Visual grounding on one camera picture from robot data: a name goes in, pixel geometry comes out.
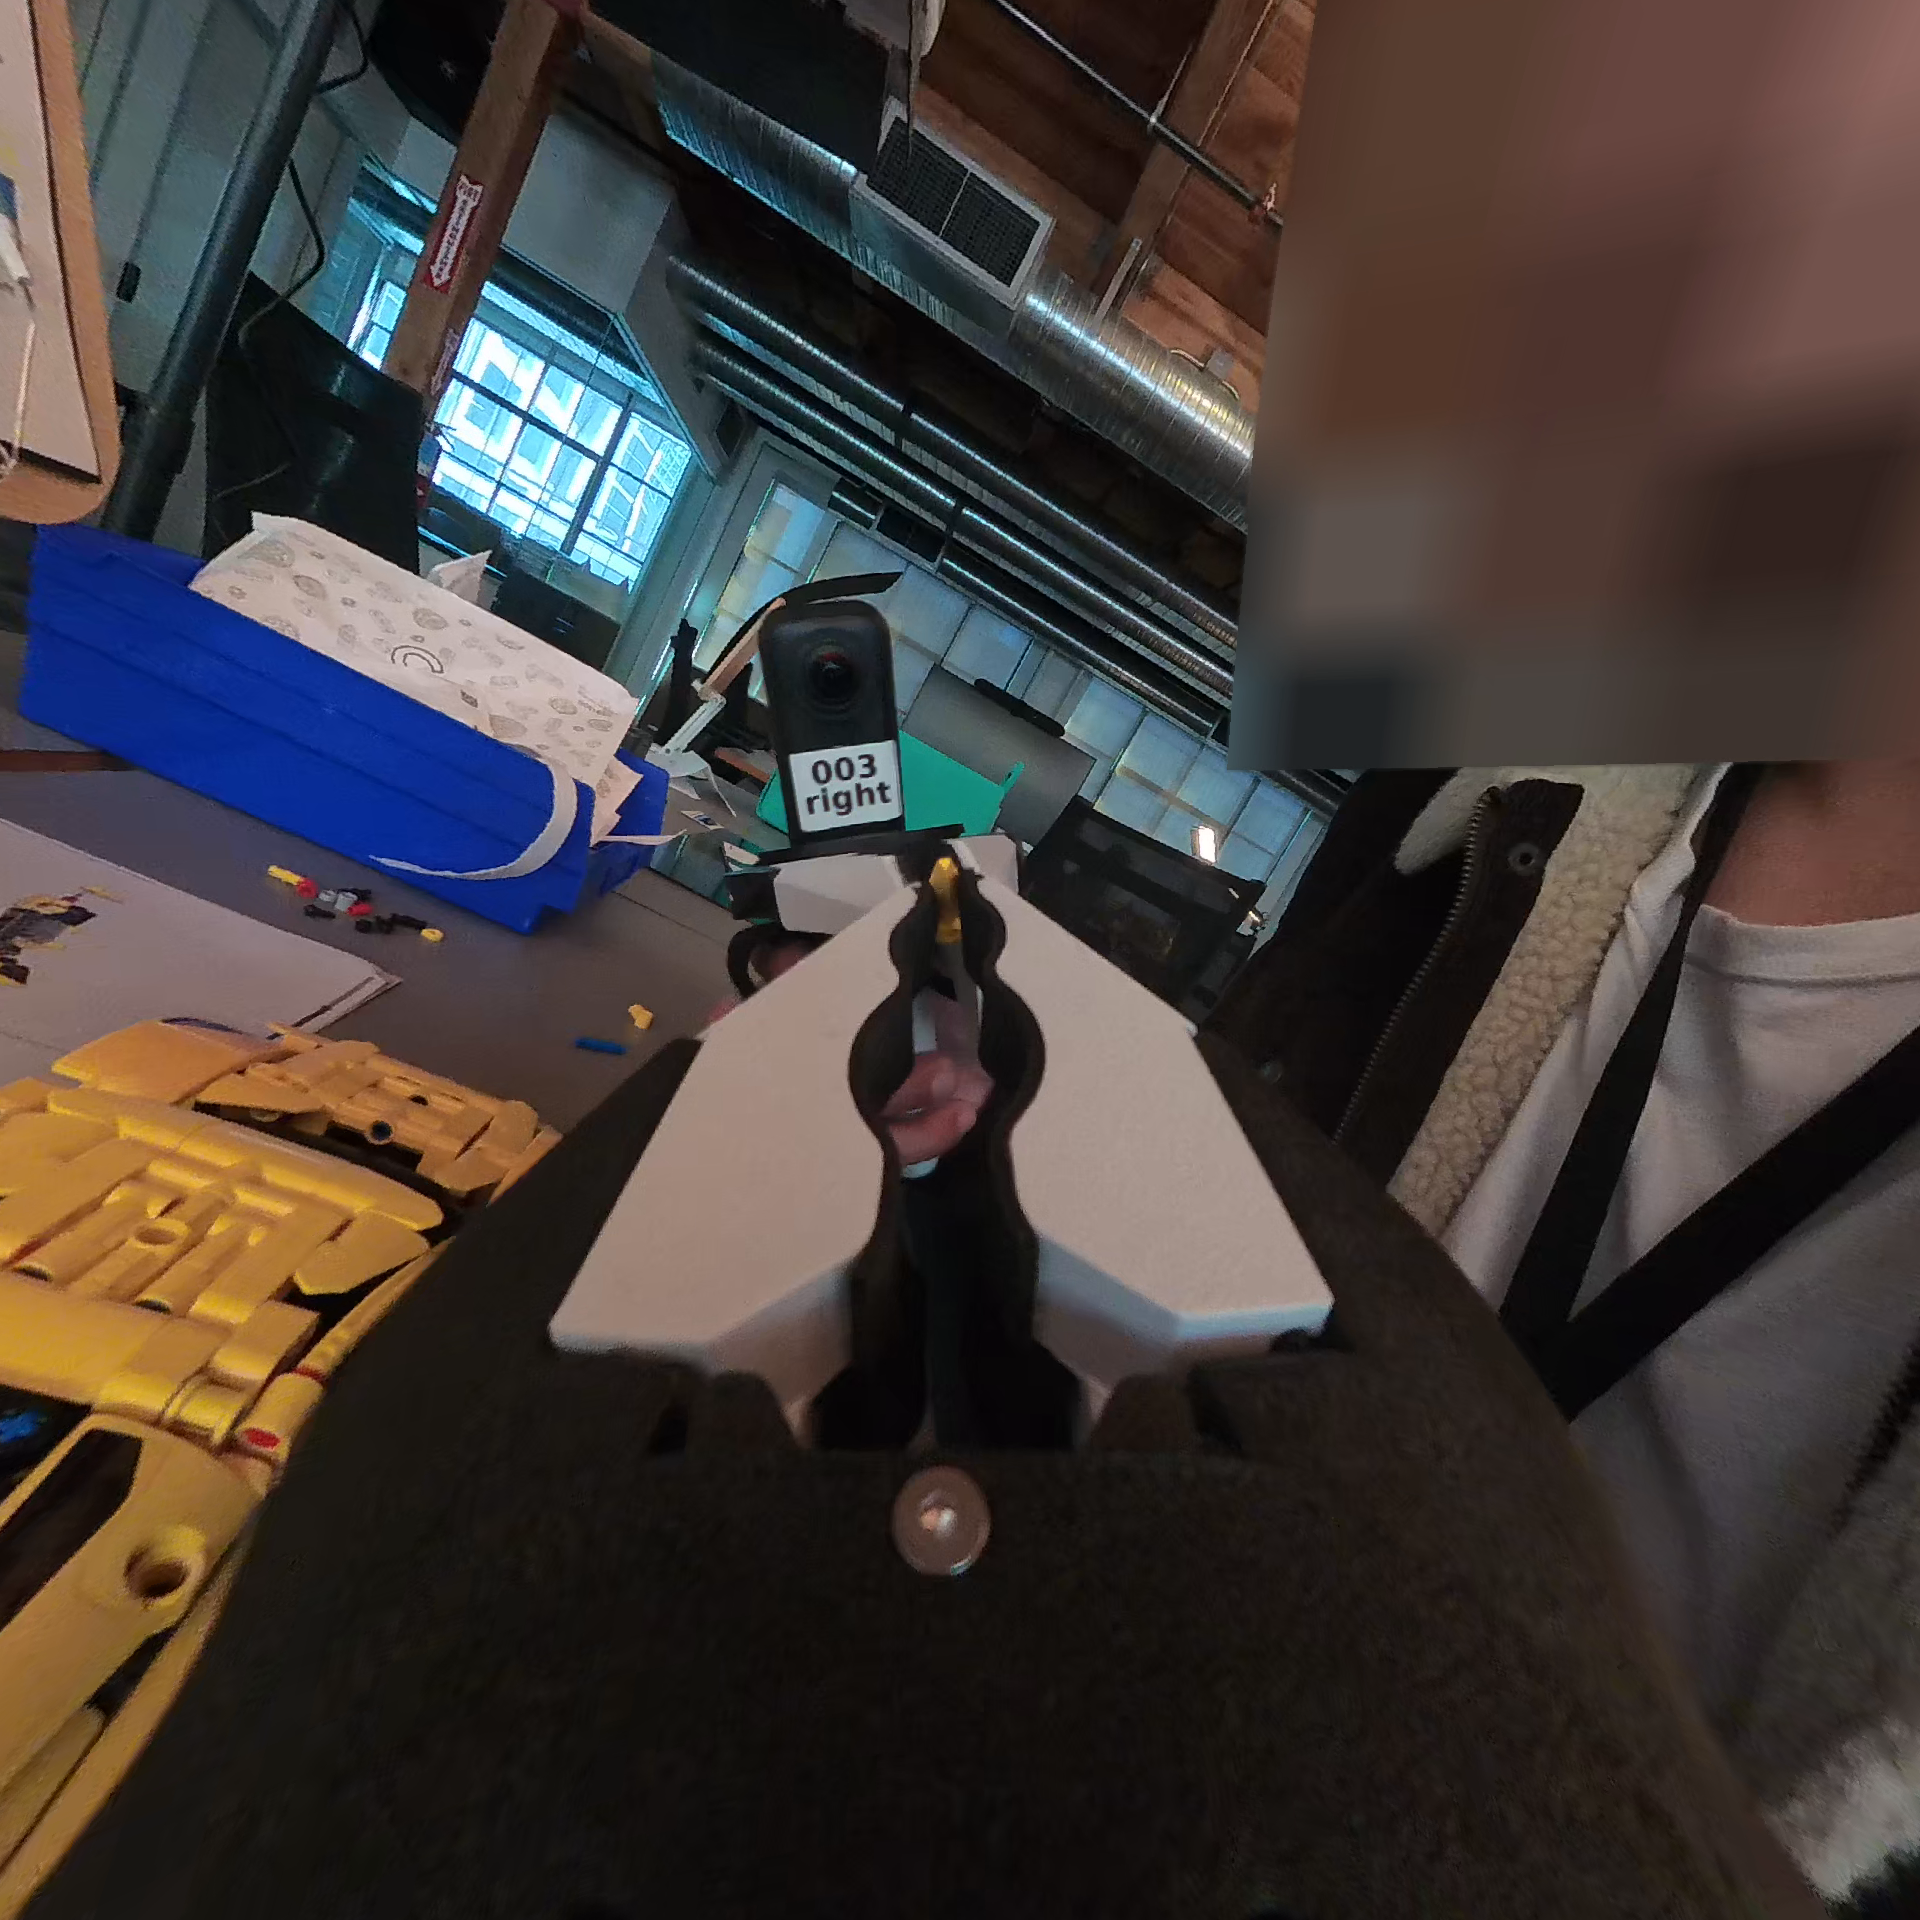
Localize person's right hand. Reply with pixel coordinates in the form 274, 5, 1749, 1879
884, 1048, 999, 1149

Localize black stand pole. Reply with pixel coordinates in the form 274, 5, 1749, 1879
102, 0, 338, 535

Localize instruction board on stand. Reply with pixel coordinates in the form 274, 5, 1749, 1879
0, 0, 99, 483
0, 0, 122, 518

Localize black mesh office chair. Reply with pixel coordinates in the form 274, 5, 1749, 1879
1027, 795, 1269, 1021

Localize white vent grille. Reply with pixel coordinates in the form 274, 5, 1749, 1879
853, 105, 1058, 302

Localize small cluster of brick pieces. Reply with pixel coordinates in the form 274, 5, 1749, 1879
268, 862, 449, 944

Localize wooden tilting book stand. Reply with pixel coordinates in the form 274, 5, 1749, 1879
661, 568, 910, 781

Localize large paned window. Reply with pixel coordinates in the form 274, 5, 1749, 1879
353, 247, 699, 593

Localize yellow toy brick car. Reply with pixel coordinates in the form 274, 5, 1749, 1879
0, 1019, 564, 1877

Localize open instruction booklet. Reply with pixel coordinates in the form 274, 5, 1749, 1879
0, 815, 404, 1051

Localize grey wall screen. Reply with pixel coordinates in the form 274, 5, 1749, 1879
900, 660, 1103, 841

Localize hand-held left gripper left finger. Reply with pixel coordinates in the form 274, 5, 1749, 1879
547, 881, 939, 1449

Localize black ceiling conduit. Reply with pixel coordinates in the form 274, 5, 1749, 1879
990, 0, 1285, 227

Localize white patterned paper bag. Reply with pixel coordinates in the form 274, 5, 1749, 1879
193, 512, 669, 880

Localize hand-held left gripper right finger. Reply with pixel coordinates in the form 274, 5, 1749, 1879
961, 878, 1338, 1449

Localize black shoulder strap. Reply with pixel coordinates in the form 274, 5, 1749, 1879
1499, 766, 1920, 1419

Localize black monitor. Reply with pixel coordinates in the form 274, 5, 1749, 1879
201, 277, 429, 571

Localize silver spiral air duct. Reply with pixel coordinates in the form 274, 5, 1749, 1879
651, 53, 1254, 528

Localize blue plastic bin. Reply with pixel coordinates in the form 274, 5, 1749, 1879
23, 525, 669, 934

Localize wooden post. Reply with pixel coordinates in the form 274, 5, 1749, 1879
382, 0, 579, 392

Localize dark ceiling pipes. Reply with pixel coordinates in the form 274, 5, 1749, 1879
668, 256, 1249, 721

